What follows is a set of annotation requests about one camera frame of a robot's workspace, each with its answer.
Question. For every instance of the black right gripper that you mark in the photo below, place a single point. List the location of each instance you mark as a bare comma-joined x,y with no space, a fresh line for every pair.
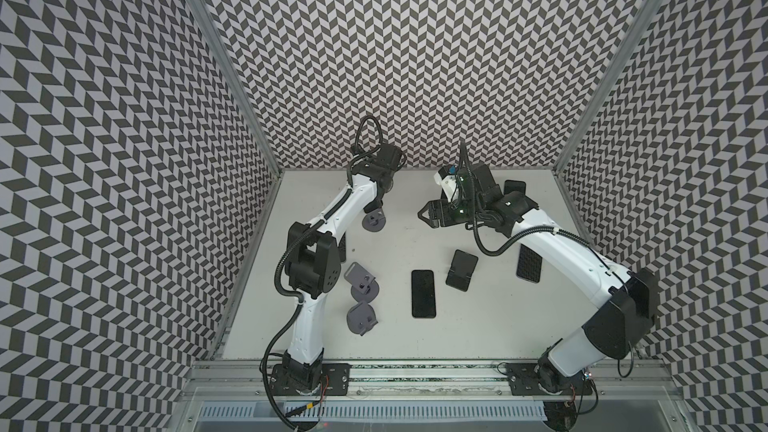
444,210

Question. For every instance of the round grey stand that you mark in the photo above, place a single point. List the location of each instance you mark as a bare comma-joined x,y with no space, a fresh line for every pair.
361,318
374,221
363,284

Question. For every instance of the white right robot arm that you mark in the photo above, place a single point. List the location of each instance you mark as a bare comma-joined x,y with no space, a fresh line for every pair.
503,216

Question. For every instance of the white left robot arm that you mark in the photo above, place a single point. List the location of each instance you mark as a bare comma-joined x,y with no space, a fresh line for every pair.
311,265

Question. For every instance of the dark phone on block stand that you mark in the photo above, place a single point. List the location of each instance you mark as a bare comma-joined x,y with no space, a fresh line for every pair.
511,186

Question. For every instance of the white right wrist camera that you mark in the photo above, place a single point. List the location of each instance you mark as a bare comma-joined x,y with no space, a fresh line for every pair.
449,178

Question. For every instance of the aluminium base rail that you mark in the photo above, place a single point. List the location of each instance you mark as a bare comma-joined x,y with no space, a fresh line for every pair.
491,378

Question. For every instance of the white slotted cable duct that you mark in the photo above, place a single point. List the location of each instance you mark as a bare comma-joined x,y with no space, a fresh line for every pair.
383,412

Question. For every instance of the aluminium corner post right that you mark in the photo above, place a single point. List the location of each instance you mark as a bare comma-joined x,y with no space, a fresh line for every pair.
636,30

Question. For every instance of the aluminium corner post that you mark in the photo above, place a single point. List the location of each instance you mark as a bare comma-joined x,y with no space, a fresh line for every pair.
636,30
219,53

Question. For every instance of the aluminium corner post left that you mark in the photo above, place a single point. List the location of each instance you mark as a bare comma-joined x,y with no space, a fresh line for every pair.
219,53

